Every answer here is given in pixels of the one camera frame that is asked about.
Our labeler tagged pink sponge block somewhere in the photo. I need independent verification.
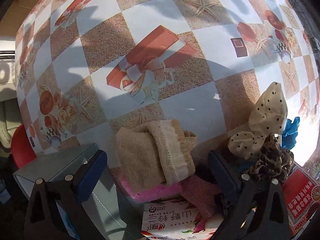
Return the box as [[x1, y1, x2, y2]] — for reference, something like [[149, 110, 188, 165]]
[[120, 177, 182, 203]]

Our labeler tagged cream polka dot scarf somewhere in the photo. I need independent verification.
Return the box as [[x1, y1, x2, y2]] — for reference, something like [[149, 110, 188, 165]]
[[228, 82, 288, 160]]

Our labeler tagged dusty pink knitted cloth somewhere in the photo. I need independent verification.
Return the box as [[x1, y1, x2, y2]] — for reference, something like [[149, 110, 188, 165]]
[[179, 175, 222, 217]]

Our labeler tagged white cardboard storage box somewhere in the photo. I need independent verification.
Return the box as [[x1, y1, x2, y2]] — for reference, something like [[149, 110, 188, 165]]
[[14, 144, 142, 239]]

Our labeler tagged leopard print scrunchie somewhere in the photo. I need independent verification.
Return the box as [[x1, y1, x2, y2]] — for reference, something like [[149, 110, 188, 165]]
[[245, 133, 295, 184]]

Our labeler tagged green leather sofa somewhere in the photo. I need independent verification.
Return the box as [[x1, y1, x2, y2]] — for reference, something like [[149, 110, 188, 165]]
[[0, 99, 22, 151]]

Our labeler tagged beige towel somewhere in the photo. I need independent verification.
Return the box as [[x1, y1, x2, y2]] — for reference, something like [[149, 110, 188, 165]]
[[115, 119, 197, 193]]

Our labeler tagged red printed box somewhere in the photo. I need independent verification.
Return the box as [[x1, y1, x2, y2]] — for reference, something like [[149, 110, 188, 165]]
[[281, 165, 319, 237]]

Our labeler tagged red plastic chair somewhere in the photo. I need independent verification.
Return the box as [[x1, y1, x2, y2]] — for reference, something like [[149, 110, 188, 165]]
[[11, 124, 36, 168]]

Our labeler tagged floral tissue pack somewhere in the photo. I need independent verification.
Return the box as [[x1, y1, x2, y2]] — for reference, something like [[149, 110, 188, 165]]
[[141, 200, 223, 239]]

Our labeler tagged checkered patterned tablecloth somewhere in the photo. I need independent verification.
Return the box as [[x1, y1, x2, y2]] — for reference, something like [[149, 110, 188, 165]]
[[15, 0, 319, 168]]

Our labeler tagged blue plastic glove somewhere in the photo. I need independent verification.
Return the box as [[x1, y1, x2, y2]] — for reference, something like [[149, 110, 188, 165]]
[[281, 116, 300, 150]]

